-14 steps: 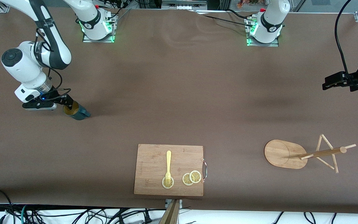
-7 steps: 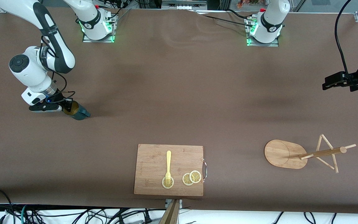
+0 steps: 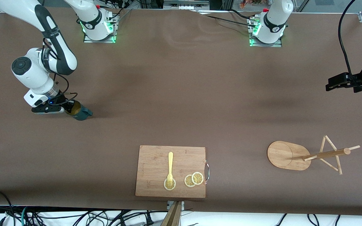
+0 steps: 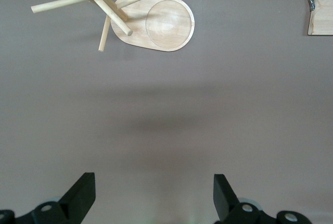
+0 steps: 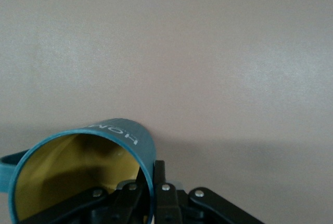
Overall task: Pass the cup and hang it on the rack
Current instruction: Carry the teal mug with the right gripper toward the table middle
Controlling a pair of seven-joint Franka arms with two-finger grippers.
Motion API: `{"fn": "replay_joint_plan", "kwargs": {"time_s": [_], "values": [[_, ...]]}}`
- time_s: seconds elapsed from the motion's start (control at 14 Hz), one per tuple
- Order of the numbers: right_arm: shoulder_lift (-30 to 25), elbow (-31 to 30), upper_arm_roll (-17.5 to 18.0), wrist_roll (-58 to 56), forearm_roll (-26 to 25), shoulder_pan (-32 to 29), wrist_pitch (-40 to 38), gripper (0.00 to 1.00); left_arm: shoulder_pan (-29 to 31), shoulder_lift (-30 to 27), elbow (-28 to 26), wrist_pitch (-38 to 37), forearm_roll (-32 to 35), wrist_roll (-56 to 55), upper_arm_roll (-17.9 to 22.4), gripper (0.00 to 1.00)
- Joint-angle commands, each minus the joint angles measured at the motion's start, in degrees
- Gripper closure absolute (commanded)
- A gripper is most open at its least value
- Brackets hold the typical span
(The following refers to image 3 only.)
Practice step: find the brown table cloth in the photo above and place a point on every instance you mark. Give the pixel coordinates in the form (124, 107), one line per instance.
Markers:
(181, 94)

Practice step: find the wooden post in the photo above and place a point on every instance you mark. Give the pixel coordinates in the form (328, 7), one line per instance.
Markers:
(173, 216)

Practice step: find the yellow plastic fork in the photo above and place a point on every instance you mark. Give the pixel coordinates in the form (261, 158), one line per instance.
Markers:
(170, 163)

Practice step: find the grey power strip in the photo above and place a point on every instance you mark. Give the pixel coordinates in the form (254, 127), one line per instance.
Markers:
(184, 5)

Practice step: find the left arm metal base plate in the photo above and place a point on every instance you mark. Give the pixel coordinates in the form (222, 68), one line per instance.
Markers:
(266, 45)

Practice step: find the grey metal bracket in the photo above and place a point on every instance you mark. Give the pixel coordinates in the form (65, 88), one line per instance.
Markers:
(169, 204)

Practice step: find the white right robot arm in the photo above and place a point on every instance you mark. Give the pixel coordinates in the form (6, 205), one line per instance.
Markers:
(33, 75)

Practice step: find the wooden mug rack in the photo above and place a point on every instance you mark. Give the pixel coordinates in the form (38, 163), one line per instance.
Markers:
(284, 155)

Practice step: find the bamboo cutting board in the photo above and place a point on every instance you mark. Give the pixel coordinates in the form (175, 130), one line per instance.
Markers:
(152, 163)

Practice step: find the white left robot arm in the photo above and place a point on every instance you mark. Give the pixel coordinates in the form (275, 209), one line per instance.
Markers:
(275, 18)

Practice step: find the lemon slice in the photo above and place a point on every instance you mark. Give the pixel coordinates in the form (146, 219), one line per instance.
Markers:
(197, 178)
(188, 181)
(173, 185)

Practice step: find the teal ribbed mug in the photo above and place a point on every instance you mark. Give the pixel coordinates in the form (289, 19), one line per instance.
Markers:
(82, 116)

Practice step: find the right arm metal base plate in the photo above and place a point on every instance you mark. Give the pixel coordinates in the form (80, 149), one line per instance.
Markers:
(99, 41)

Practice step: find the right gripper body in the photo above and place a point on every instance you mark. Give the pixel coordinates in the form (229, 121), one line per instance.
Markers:
(62, 99)

